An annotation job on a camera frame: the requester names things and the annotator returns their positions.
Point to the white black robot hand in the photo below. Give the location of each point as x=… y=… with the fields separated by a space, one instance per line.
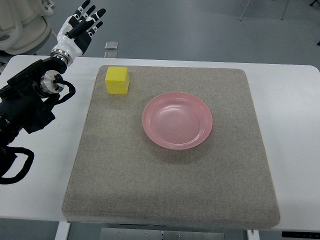
x=75 y=35

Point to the yellow foam block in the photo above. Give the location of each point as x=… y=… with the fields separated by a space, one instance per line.
x=117 y=80

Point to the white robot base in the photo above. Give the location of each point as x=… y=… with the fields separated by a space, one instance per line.
x=24 y=25

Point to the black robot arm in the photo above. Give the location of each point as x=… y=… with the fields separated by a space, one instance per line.
x=26 y=104

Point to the pink plate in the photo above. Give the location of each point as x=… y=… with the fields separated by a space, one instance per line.
x=177 y=121

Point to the clear floor socket cover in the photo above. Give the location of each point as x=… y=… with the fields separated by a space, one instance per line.
x=111 y=45

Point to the grey fabric mat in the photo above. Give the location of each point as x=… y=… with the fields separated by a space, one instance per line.
x=120 y=176

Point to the white table leg left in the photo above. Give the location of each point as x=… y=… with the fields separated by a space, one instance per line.
x=62 y=231

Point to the black table control panel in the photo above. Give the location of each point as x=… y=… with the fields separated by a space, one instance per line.
x=301 y=235

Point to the metal table base plate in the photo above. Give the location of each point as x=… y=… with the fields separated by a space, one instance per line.
x=149 y=234

